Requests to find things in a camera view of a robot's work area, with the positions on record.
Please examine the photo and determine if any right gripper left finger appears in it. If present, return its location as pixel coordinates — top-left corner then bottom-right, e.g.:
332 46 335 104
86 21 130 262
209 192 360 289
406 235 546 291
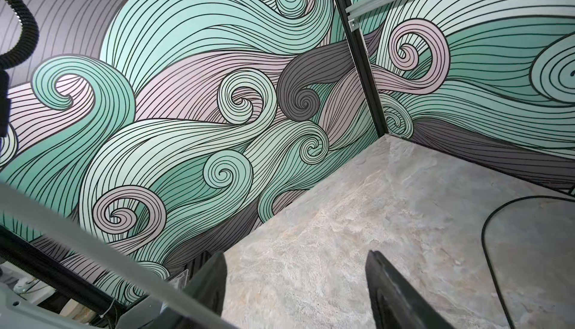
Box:
148 252 228 329

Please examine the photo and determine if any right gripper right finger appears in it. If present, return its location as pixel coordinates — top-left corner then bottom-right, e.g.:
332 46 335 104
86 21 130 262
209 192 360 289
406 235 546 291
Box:
365 251 452 328

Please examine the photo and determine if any white headphone cable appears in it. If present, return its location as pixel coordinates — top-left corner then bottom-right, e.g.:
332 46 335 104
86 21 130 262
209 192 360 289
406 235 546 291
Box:
0 180 239 329

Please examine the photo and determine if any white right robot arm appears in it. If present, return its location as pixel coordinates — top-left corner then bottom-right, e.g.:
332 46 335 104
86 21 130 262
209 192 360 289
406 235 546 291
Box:
1 251 451 328

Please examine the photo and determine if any black corrugated right conduit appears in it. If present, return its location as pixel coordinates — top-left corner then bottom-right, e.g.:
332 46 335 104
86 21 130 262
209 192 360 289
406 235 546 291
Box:
1 0 40 70

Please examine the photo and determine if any black right rear frame post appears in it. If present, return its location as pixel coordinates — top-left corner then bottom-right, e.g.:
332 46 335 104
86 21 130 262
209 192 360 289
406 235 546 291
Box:
335 0 389 137

